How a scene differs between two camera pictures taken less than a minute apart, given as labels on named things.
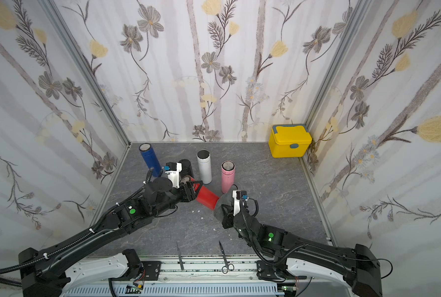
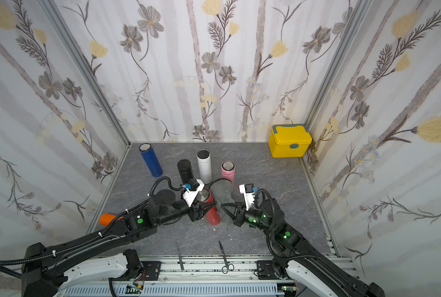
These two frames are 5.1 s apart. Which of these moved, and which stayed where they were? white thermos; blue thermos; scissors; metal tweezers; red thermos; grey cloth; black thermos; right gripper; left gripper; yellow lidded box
Moved: right gripper; red thermos; left gripper; grey cloth
Stayed: metal tweezers; yellow lidded box; black thermos; blue thermos; scissors; white thermos
